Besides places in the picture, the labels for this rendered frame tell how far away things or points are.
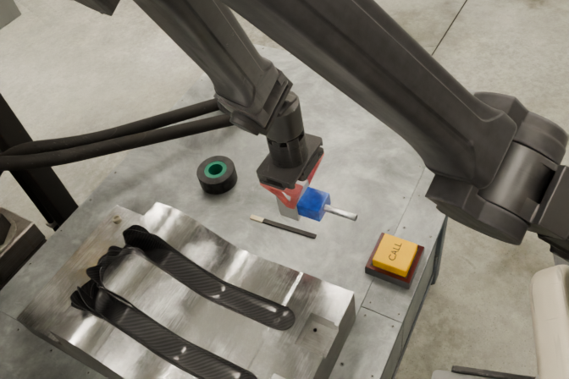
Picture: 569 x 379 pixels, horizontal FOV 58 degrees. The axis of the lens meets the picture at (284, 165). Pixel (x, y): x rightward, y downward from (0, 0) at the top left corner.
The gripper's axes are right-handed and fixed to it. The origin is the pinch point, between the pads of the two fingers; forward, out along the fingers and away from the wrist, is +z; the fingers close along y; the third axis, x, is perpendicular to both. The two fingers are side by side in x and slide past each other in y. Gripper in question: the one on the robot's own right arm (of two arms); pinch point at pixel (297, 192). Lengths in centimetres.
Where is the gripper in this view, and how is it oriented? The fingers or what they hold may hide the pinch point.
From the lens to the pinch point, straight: 85.5
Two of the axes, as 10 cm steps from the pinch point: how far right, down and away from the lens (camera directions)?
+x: 8.7, 2.7, -4.2
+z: 1.5, 6.7, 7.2
